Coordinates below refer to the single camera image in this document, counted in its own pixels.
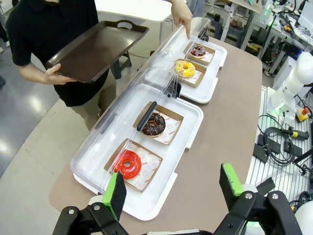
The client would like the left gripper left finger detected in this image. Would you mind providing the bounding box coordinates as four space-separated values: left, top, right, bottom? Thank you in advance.
52 170 129 235

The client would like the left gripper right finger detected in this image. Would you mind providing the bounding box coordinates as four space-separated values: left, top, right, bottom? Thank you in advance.
212 163 303 235

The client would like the brown cardboard donut box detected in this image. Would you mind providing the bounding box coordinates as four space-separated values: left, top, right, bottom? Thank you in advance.
133 102 184 145
173 58 208 89
104 138 163 193
183 41 216 66

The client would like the yellow sprinkled donut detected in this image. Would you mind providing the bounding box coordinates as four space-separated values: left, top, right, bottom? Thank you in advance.
175 61 196 78

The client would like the dark brown serving tray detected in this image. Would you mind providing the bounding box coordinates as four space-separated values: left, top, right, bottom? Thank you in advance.
45 21 150 84

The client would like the person's right forearm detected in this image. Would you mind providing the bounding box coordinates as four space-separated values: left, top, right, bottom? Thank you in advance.
18 65 48 85

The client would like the red glazed donut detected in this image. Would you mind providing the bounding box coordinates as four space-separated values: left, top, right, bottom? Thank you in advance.
112 150 142 181

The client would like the chocolate crumb donut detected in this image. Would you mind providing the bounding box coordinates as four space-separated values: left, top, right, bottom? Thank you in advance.
141 112 166 137

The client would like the chocolate colourful sprinkle donut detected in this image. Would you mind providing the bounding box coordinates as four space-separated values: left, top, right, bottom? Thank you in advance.
190 44 207 59

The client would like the person in black shirt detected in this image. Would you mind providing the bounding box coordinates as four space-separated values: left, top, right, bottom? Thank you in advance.
6 0 117 130

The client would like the person's right hand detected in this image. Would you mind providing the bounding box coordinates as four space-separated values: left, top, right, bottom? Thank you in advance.
44 63 77 86

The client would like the person's left hand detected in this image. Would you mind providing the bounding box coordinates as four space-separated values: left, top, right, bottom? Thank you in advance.
171 1 193 40

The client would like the aluminium slotted mounting plate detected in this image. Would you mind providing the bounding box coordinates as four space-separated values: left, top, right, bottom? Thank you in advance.
246 85 313 204

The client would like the black power adapter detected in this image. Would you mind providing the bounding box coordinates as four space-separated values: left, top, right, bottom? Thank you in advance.
252 143 269 164

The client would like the white display tray base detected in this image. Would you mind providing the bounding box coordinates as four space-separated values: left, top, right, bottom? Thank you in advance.
144 34 228 104
72 84 204 220

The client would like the clear plastic dome lid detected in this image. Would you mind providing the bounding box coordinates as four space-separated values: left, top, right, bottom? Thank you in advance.
70 67 182 195
146 17 212 81

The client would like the black tripod pole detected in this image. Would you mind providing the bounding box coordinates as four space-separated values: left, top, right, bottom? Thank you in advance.
292 149 313 175

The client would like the yellow emergency stop box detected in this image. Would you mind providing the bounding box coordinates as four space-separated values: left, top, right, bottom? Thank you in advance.
295 107 313 123

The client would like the black step stool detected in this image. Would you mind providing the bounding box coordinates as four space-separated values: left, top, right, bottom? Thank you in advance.
111 50 133 79

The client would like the white table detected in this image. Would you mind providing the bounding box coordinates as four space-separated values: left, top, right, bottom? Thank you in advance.
94 0 173 45

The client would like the black coiled cable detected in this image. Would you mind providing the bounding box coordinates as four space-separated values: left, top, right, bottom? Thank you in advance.
258 114 297 167

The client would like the black yellow enabling handle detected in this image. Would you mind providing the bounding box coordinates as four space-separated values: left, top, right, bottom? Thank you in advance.
281 129 310 141

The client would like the cluttered aluminium frame workbench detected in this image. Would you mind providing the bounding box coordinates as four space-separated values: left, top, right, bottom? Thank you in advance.
241 0 313 76

